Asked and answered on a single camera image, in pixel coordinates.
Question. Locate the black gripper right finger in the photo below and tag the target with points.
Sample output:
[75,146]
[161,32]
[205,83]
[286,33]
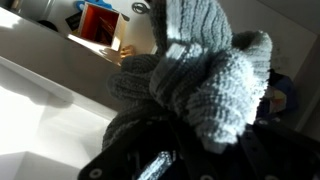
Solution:
[286,153]

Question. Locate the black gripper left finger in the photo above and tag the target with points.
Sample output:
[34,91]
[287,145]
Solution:
[133,156]

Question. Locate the blue terry towel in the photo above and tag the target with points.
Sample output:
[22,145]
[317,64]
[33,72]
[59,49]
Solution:
[206,83]

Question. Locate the white double sink vanity top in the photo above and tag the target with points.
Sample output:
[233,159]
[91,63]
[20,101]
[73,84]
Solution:
[40,110]

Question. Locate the small amber item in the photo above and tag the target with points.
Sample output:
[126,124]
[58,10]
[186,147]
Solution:
[128,51]

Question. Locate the white box with orange inside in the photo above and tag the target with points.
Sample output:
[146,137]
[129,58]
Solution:
[100,26]

